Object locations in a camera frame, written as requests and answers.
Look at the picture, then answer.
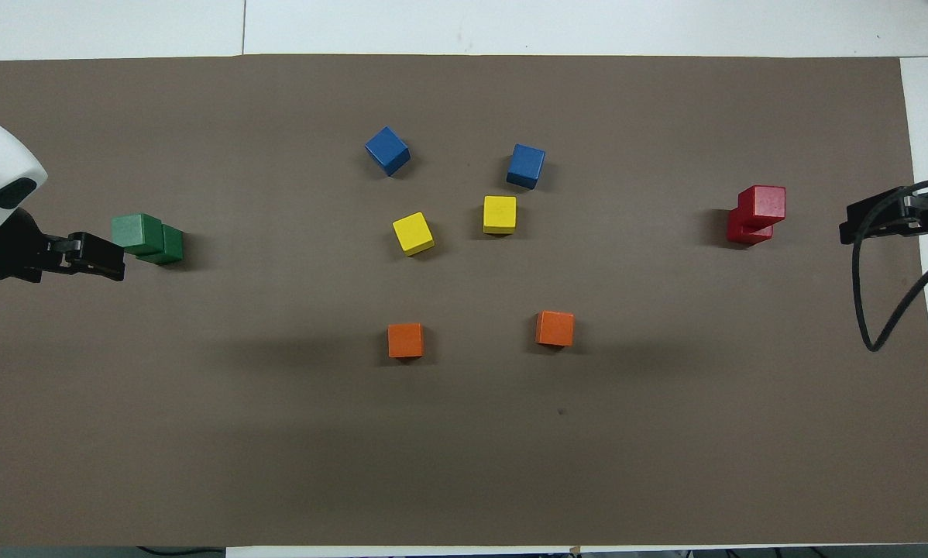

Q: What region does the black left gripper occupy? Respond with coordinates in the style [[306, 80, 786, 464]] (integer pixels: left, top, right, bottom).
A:
[[0, 208, 127, 284]]

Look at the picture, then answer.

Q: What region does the brown table mat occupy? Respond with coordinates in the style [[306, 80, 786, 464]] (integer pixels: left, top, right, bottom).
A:
[[0, 53, 928, 547]]

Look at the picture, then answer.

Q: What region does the green wooden block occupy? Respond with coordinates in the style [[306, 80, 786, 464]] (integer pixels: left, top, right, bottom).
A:
[[111, 213, 164, 257], [137, 223, 184, 266]]

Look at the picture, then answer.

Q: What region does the blue wooden block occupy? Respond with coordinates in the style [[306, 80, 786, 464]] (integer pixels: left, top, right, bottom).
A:
[[365, 126, 411, 177], [506, 143, 547, 191]]

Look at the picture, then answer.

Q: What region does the red wooden block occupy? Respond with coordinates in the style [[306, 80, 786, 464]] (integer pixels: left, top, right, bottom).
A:
[[726, 208, 775, 246], [737, 184, 787, 230]]

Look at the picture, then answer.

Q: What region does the black floor cable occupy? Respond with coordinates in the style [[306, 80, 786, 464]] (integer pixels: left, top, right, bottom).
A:
[[135, 546, 226, 558]]

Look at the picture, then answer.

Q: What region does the yellow wooden block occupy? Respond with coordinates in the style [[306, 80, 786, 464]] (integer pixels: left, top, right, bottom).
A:
[[392, 212, 436, 257], [483, 195, 517, 236]]

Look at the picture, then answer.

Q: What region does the orange wooden block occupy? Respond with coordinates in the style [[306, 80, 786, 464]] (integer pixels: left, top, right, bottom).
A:
[[534, 310, 576, 349], [387, 322, 425, 360]]

